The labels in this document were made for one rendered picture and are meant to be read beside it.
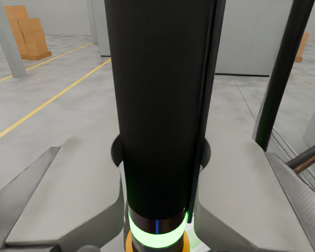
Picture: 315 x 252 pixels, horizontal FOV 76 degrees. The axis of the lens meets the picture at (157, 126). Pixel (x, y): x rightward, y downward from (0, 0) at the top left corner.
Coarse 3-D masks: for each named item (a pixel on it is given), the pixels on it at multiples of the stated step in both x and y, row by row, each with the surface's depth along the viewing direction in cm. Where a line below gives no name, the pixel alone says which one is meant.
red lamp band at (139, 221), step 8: (128, 208) 11; (184, 208) 10; (136, 216) 10; (176, 216) 10; (184, 216) 11; (136, 224) 10; (144, 224) 10; (152, 224) 10; (160, 224) 10; (168, 224) 10; (176, 224) 10; (152, 232) 10; (160, 232) 10
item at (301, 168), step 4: (312, 156) 25; (308, 160) 25; (312, 160) 25; (304, 164) 24; (308, 164) 25; (296, 168) 24; (300, 168) 24; (304, 168) 24; (296, 172) 23; (300, 172) 24
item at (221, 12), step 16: (224, 0) 6; (208, 32) 7; (208, 48) 7; (208, 64) 7; (208, 80) 7; (208, 96) 7; (192, 160) 10; (192, 176) 10; (192, 192) 10; (192, 208) 11
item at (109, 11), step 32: (128, 0) 5; (160, 0) 5; (192, 0) 5; (128, 32) 6; (160, 32) 5; (192, 32) 6; (128, 64) 6; (160, 64) 6; (192, 64) 6; (128, 96) 7; (160, 96) 6; (192, 96) 7; (128, 128) 7; (160, 128) 7; (192, 128) 8; (128, 160) 8; (160, 160) 8; (128, 192) 10; (160, 192) 9
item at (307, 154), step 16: (304, 0) 10; (288, 16) 11; (304, 16) 10; (288, 32) 11; (288, 48) 11; (288, 64) 12; (272, 80) 13; (272, 96) 13; (272, 112) 14; (304, 160) 23
